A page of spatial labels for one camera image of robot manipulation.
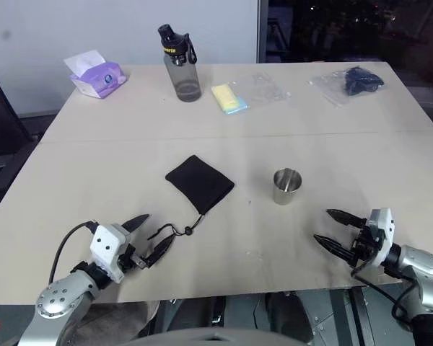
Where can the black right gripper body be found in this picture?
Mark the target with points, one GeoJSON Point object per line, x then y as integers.
{"type": "Point", "coordinates": [364, 240]}

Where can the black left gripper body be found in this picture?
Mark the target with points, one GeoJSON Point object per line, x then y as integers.
{"type": "Point", "coordinates": [128, 261]}

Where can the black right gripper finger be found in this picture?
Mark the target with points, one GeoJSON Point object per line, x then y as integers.
{"type": "Point", "coordinates": [332, 245]}
{"type": "Point", "coordinates": [344, 217]}

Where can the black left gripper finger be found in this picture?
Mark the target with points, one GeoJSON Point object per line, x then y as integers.
{"type": "Point", "coordinates": [137, 222]}
{"type": "Point", "coordinates": [161, 248]}

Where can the empty clear plastic bag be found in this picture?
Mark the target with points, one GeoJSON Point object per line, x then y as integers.
{"type": "Point", "coordinates": [265, 88]}

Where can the stainless steel cup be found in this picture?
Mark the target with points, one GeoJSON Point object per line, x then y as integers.
{"type": "Point", "coordinates": [287, 191]}

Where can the black bundled item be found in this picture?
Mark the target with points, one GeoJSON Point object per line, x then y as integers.
{"type": "Point", "coordinates": [362, 81]}

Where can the purple tissue pack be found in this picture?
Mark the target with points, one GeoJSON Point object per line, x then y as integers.
{"type": "Point", "coordinates": [99, 81]}

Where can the grey bottle with black lid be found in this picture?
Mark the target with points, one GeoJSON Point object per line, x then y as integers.
{"type": "Point", "coordinates": [184, 75]}

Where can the yellow sponge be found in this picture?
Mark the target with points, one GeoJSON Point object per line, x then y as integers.
{"type": "Point", "coordinates": [228, 98]}

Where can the black office chair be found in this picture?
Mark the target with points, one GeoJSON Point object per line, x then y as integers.
{"type": "Point", "coordinates": [1, 119]}

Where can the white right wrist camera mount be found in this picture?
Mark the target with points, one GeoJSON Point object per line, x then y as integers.
{"type": "Point", "coordinates": [382, 223]}

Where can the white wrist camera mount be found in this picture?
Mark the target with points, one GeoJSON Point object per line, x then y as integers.
{"type": "Point", "coordinates": [106, 245]}
{"type": "Point", "coordinates": [382, 223]}

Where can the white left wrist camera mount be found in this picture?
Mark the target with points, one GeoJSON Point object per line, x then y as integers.
{"type": "Point", "coordinates": [106, 245]}

